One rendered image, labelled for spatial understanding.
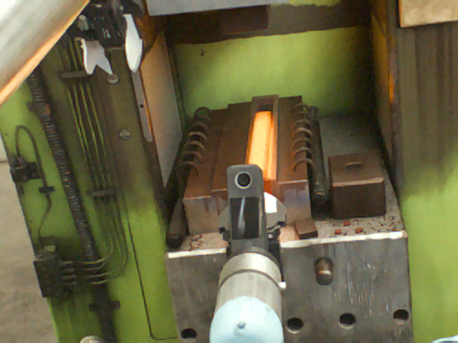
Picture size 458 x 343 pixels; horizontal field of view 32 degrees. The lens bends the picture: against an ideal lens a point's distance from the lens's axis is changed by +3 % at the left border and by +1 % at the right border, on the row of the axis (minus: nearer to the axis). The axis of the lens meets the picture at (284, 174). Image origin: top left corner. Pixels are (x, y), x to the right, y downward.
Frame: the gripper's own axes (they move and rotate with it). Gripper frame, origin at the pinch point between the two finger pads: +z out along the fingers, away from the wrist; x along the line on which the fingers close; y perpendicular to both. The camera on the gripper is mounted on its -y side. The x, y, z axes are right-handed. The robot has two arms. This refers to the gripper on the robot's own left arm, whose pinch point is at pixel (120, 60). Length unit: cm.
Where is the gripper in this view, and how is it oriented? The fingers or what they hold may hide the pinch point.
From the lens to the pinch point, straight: 102.4
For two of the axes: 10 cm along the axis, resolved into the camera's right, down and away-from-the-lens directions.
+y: 0.5, 7.8, -6.2
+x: 9.9, -1.0, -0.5
